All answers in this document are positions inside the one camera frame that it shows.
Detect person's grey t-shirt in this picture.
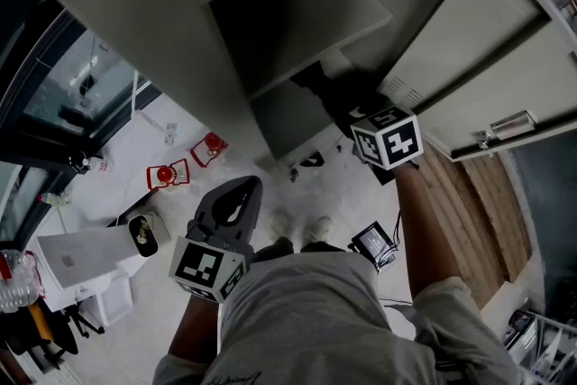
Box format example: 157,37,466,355
152,251,519,385

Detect wooden plank platform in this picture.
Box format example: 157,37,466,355
421,139,534,310

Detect white cable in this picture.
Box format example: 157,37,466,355
129,69,161,139

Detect oval tin with greens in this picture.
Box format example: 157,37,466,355
127,215,160,259

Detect grey metal cabinet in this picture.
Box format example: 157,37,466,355
0,0,577,163

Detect clear plastic bottle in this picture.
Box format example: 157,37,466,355
0,248,44,315

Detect person's right shoe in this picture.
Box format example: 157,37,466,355
302,215,334,243

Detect red blister pack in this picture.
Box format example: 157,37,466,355
188,131,228,169
145,158,190,191

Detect person's left forearm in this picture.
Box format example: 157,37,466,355
167,295,220,364

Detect small clear bottle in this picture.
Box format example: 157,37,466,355
38,191,73,207

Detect black office chair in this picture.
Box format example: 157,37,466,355
0,299,105,371

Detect person's dark trousers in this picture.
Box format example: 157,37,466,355
254,236,348,261

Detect white flat box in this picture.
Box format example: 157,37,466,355
34,225,136,289

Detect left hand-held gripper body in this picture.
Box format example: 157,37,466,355
169,215,256,304

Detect person's right forearm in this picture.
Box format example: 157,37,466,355
394,161,461,298

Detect person's left shoe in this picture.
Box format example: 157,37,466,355
270,208,292,240

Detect wire rack with items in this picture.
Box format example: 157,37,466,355
502,308,577,385

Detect dark framed window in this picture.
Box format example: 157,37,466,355
0,0,163,249

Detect person's shoe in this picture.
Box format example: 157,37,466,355
302,215,334,243
270,208,292,240

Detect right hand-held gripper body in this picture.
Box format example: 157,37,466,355
350,104,424,171

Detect small black screen device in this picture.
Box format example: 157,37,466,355
349,220,402,275

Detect white bottle red label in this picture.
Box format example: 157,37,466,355
68,151,114,175

